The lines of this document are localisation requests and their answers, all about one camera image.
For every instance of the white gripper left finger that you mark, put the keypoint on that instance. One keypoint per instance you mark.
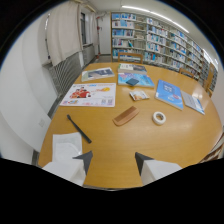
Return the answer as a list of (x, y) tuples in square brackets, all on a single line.
[(68, 168)]

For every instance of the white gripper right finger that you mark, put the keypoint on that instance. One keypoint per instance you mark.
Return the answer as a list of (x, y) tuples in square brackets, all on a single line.
[(156, 169)]

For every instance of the white roll of tape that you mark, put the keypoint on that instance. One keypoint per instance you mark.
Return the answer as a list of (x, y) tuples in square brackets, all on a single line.
[(159, 118)]

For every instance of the clear plastic bag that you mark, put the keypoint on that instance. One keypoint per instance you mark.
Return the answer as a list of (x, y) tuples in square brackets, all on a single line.
[(66, 146)]

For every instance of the black pen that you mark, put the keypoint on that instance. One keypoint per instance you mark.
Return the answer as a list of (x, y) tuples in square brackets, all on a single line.
[(79, 128)]

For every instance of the brown wooden comb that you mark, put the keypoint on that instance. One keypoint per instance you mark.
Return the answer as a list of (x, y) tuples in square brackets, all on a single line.
[(125, 115)]

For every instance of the small snack packet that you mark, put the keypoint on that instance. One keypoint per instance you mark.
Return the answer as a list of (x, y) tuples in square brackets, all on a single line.
[(139, 95)]

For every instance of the grey and blue booklet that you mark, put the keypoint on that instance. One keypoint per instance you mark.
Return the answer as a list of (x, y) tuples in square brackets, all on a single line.
[(193, 102)]

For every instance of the white poster with red print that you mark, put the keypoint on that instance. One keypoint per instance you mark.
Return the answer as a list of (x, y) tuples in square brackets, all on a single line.
[(89, 94)]

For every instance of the light blue picture book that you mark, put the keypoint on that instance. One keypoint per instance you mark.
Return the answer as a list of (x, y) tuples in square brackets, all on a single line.
[(144, 81)]

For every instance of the small dark blue card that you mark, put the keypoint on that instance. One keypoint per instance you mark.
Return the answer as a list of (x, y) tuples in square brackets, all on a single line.
[(132, 81)]

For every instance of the grey radiator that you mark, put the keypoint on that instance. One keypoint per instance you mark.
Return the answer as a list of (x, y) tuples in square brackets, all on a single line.
[(66, 72)]

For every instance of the grey magazine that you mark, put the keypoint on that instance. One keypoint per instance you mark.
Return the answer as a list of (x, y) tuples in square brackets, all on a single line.
[(97, 73)]

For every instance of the wooden chair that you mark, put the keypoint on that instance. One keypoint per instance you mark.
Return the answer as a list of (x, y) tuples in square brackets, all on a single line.
[(208, 80), (130, 57), (186, 72)]

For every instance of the green and white book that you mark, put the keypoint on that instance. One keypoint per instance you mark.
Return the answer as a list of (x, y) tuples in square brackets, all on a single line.
[(132, 68)]

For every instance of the library bookshelf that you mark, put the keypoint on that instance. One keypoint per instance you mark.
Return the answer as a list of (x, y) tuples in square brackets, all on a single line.
[(156, 41)]

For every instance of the white curtain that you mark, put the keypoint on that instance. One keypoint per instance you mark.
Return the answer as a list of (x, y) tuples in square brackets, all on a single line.
[(63, 31), (92, 29)]

